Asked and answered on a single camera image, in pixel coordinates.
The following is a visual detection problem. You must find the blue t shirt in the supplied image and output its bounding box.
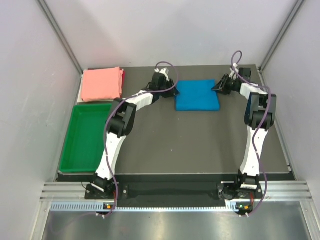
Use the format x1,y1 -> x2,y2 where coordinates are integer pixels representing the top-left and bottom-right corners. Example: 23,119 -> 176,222
175,79 -> 220,112

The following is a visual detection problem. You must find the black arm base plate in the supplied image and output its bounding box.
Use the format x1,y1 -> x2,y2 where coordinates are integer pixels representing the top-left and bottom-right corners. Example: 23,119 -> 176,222
85,181 -> 262,209

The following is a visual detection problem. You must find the green plastic tray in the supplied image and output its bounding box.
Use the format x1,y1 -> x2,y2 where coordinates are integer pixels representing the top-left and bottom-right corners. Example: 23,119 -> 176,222
59,103 -> 112,174

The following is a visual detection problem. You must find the aluminium frame rail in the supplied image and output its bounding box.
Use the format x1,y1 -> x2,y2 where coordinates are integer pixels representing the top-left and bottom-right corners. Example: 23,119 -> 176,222
40,181 -> 312,202

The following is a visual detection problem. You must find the folded pink t shirt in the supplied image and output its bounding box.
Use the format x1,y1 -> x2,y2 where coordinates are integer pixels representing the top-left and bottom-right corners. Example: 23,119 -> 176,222
81,67 -> 121,102

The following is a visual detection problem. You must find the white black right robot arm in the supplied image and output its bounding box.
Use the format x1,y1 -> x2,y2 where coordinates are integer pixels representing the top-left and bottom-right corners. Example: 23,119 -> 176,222
211,63 -> 277,198

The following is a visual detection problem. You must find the grey slotted cable duct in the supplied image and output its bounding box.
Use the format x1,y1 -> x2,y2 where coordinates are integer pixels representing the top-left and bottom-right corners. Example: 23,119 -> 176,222
49,201 -> 256,213

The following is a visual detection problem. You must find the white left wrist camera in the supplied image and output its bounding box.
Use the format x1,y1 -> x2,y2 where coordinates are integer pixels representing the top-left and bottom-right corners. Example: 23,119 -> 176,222
154,67 -> 169,79

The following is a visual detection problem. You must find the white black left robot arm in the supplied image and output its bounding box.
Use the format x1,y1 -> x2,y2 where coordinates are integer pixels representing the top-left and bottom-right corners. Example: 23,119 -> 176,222
85,67 -> 179,199

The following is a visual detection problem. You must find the folded magenta t shirt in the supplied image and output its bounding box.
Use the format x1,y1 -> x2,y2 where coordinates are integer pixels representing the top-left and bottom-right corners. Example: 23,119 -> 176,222
119,68 -> 125,96

